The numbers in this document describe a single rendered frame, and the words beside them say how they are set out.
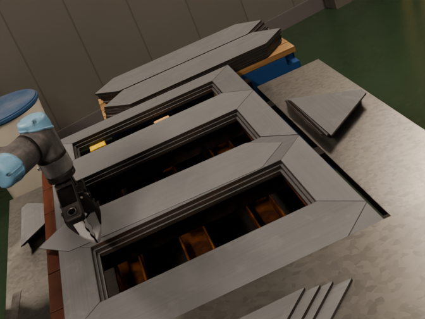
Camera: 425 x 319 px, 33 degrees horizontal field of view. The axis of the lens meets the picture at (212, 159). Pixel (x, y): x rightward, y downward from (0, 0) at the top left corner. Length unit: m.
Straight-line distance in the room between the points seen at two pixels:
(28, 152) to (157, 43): 3.59
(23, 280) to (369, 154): 1.12
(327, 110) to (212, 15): 3.14
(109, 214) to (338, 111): 0.76
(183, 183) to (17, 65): 3.05
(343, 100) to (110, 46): 3.00
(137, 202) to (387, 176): 0.69
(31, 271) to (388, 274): 1.45
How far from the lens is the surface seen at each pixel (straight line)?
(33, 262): 2.39
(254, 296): 1.18
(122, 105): 2.79
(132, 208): 2.02
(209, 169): 2.04
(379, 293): 1.10
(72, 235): 2.04
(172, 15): 5.20
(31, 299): 2.22
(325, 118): 2.22
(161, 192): 2.03
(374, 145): 2.08
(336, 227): 1.62
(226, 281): 1.58
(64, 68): 5.02
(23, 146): 1.66
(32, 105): 4.35
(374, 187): 1.90
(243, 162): 2.00
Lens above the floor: 1.76
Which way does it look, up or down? 26 degrees down
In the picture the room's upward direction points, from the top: 23 degrees counter-clockwise
